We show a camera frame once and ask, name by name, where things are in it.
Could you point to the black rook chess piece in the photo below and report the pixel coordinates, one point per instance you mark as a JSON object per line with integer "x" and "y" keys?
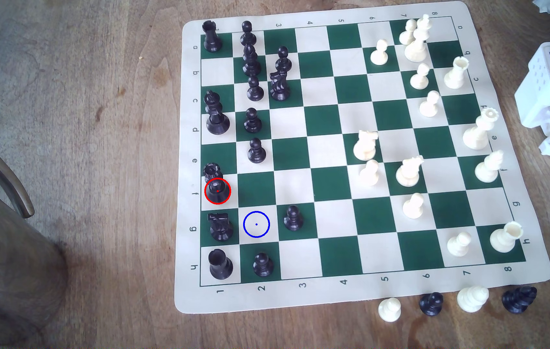
{"x": 220, "y": 265}
{"x": 212, "y": 39}

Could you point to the white knight chess piece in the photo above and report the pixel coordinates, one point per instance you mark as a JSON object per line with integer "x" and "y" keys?
{"x": 408, "y": 173}
{"x": 365, "y": 147}

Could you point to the green white chess mat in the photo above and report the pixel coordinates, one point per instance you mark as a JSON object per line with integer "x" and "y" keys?
{"x": 323, "y": 119}

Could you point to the white queen chess piece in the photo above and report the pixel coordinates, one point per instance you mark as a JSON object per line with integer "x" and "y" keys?
{"x": 477, "y": 134}

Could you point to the white king chess piece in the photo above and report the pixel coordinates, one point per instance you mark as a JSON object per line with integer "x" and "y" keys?
{"x": 417, "y": 46}

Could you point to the white bishop chess piece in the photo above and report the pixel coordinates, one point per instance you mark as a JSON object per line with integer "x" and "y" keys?
{"x": 487, "y": 169}
{"x": 472, "y": 299}

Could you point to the black knight chess piece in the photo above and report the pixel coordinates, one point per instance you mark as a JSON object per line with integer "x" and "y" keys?
{"x": 220, "y": 229}
{"x": 279, "y": 88}

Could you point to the white rook chess piece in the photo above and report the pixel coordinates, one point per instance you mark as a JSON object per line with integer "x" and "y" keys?
{"x": 456, "y": 75}
{"x": 503, "y": 239}

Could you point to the black pawn chess piece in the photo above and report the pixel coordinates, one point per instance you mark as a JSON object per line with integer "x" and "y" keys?
{"x": 252, "y": 122}
{"x": 263, "y": 265}
{"x": 256, "y": 152}
{"x": 248, "y": 34}
{"x": 431, "y": 304}
{"x": 255, "y": 91}
{"x": 282, "y": 60}
{"x": 293, "y": 219}

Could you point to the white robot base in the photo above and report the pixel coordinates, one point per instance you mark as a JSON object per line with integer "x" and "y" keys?
{"x": 541, "y": 97}

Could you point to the white pawn chess piece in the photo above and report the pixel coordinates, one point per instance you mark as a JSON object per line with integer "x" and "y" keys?
{"x": 406, "y": 35}
{"x": 390, "y": 311}
{"x": 369, "y": 174}
{"x": 420, "y": 78}
{"x": 379, "y": 54}
{"x": 413, "y": 207}
{"x": 429, "y": 106}
{"x": 459, "y": 245}

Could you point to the black king chess piece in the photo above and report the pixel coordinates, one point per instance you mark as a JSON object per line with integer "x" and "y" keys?
{"x": 216, "y": 119}

